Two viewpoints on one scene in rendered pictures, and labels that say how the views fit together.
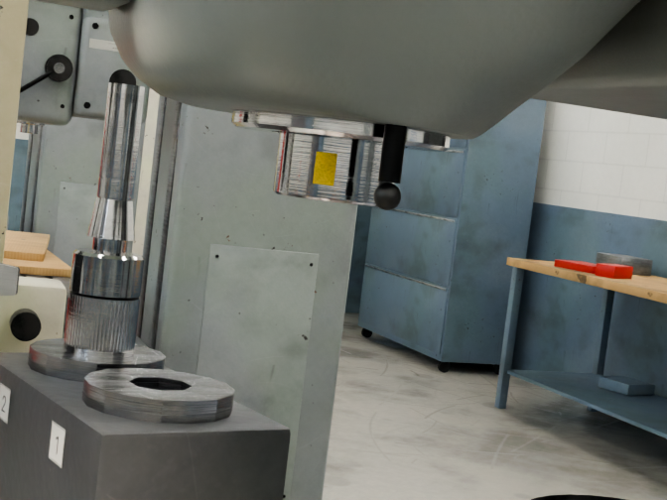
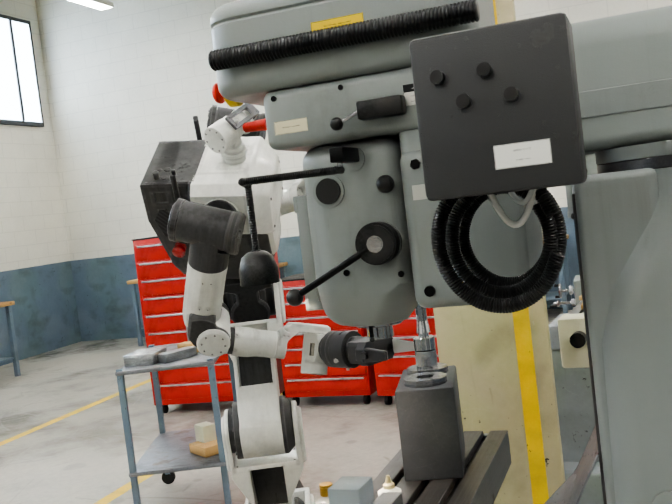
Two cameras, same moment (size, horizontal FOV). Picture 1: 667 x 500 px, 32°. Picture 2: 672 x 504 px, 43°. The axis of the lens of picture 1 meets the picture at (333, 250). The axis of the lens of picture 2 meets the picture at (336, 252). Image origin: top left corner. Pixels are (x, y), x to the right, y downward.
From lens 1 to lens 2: 1.24 m
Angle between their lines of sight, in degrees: 43
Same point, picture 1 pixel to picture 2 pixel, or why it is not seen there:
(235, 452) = (435, 395)
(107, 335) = (423, 362)
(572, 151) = not seen: outside the picture
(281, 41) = (338, 317)
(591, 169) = not seen: outside the picture
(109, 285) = (421, 347)
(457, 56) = (369, 313)
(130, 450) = (403, 395)
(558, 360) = not seen: outside the picture
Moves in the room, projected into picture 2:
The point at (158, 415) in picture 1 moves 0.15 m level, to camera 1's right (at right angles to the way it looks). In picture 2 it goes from (415, 385) to (477, 390)
